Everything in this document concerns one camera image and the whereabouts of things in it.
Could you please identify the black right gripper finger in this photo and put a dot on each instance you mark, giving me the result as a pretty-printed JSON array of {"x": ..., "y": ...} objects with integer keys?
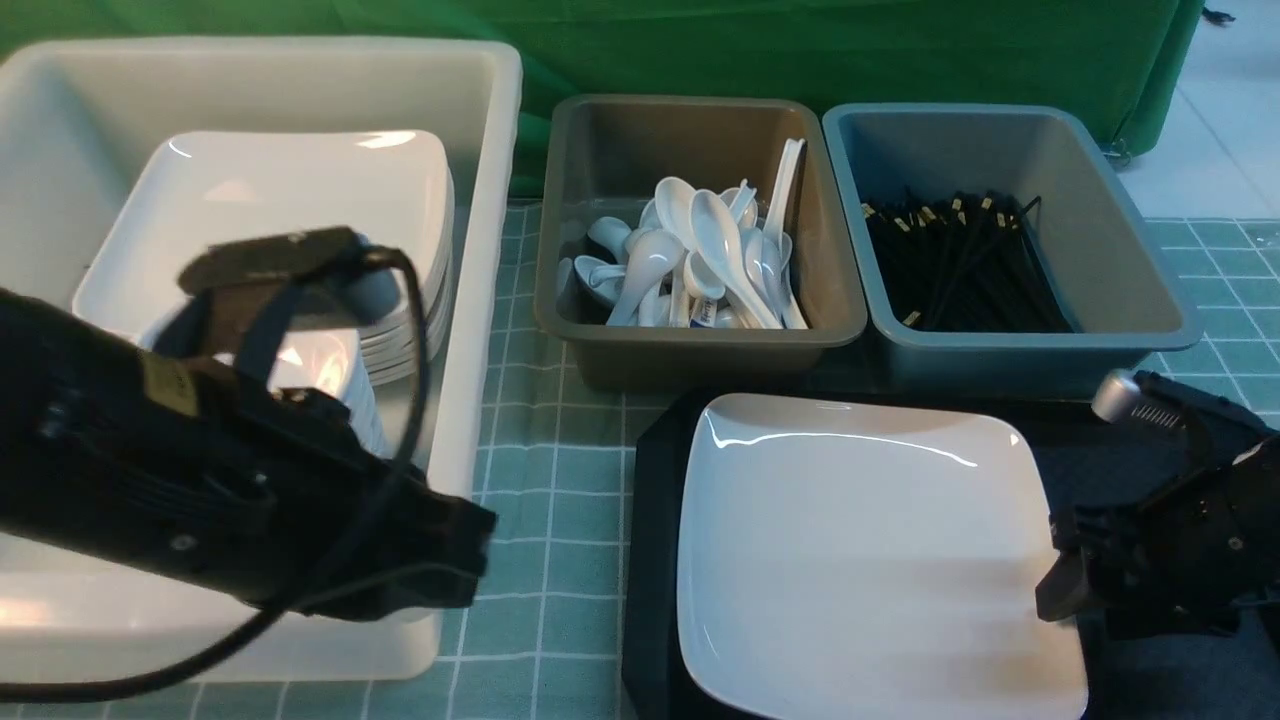
[{"x": 1065, "y": 590}]

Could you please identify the large white plastic tub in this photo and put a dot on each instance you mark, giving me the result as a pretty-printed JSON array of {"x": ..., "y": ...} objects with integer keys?
[{"x": 79, "y": 121}]

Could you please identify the large white square plate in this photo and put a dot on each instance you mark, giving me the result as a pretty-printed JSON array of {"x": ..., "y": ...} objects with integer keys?
[{"x": 856, "y": 561}]

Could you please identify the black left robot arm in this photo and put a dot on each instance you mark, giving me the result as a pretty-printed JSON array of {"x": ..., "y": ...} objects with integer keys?
[{"x": 85, "y": 415}]

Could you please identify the blue-grey plastic bin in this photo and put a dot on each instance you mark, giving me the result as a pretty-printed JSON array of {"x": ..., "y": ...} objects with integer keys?
[{"x": 1105, "y": 270}]

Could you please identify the stack of white square plates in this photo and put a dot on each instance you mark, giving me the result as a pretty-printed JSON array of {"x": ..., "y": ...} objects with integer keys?
[{"x": 208, "y": 187}]

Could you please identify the brown plastic bin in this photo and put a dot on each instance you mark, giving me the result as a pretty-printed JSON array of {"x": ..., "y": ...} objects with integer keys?
[{"x": 606, "y": 155}]

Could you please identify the green backdrop cloth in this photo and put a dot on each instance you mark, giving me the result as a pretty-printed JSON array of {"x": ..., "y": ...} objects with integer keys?
[{"x": 1112, "y": 64}]

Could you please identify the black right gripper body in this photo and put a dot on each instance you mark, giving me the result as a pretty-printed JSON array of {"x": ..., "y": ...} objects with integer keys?
[{"x": 1182, "y": 559}]

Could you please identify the pile of black chopsticks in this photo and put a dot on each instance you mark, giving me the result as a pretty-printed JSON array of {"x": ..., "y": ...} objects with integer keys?
[{"x": 969, "y": 263}]

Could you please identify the pile of white spoons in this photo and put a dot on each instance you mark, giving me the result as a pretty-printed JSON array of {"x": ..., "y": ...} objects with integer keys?
[{"x": 695, "y": 259}]

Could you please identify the black serving tray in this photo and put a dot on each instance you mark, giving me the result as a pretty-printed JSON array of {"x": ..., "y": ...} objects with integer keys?
[{"x": 1082, "y": 461}]

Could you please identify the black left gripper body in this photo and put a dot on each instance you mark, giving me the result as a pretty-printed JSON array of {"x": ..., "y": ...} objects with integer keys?
[{"x": 286, "y": 508}]

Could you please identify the stack of white bowls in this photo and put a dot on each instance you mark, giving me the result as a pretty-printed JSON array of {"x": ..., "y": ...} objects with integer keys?
[{"x": 332, "y": 361}]

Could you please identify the green checked tablecloth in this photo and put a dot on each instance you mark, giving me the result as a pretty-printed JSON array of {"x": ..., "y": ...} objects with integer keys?
[{"x": 555, "y": 460}]

